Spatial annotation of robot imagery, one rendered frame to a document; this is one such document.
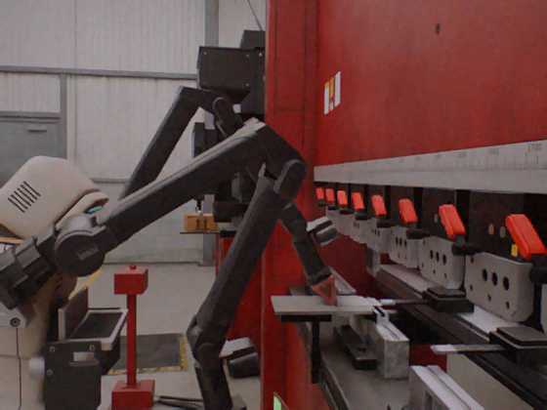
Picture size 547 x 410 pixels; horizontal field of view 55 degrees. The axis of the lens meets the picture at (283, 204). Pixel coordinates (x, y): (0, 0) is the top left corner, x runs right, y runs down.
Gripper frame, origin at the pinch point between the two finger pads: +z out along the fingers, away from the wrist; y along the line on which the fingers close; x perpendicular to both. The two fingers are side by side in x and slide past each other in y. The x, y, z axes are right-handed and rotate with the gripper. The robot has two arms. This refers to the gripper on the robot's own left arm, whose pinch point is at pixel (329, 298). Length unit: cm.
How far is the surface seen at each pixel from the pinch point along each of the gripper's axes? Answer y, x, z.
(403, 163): -38, -24, -30
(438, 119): -56, -27, -37
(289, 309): -7.4, 11.6, -4.7
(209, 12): 659, -75, -264
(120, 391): 157, 120, 41
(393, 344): -25.1, -7.0, 9.3
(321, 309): -7.8, 3.9, -0.7
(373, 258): -4.9, -15.4, -6.0
